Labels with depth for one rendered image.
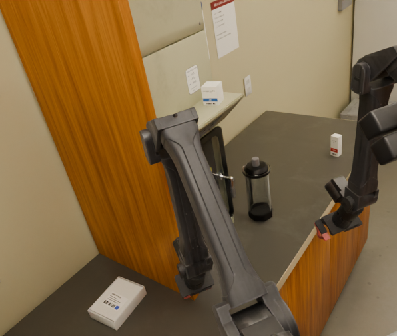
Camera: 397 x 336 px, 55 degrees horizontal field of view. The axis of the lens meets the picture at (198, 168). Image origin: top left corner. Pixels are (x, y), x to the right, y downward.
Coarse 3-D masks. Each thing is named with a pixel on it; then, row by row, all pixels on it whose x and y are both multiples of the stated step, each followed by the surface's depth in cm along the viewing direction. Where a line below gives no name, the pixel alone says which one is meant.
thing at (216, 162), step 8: (216, 128) 131; (208, 136) 129; (216, 136) 132; (208, 144) 129; (216, 144) 133; (208, 152) 130; (216, 152) 134; (224, 152) 138; (208, 160) 131; (216, 160) 135; (224, 160) 140; (216, 168) 136; (224, 168) 141; (216, 176) 137; (224, 184) 143; (224, 192) 144; (224, 200) 145; (232, 208) 151
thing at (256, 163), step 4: (252, 160) 144; (256, 160) 144; (248, 164) 148; (252, 164) 146; (256, 164) 145; (260, 164) 146; (264, 164) 146; (244, 168) 148; (248, 168) 145; (252, 168) 145; (256, 168) 144; (260, 168) 144; (264, 168) 144; (248, 172) 145; (252, 172) 144; (256, 172) 143; (260, 172) 143
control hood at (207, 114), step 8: (224, 96) 122; (232, 96) 121; (240, 96) 121; (200, 104) 120; (224, 104) 117; (232, 104) 118; (200, 112) 114; (208, 112) 113; (216, 112) 112; (224, 112) 117; (200, 120) 109; (208, 120) 109; (200, 128) 107
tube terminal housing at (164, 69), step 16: (176, 48) 109; (192, 48) 115; (144, 64) 101; (160, 64) 105; (176, 64) 111; (192, 64) 116; (208, 64) 123; (160, 80) 107; (176, 80) 112; (208, 80) 125; (160, 96) 108; (176, 96) 113; (192, 96) 119; (160, 112) 109; (176, 112) 115
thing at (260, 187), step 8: (256, 176) 143; (264, 176) 143; (248, 184) 148; (256, 184) 146; (264, 184) 146; (248, 192) 150; (256, 192) 148; (264, 192) 148; (248, 200) 153; (256, 200) 150; (264, 200) 150; (256, 208) 152; (264, 208) 152
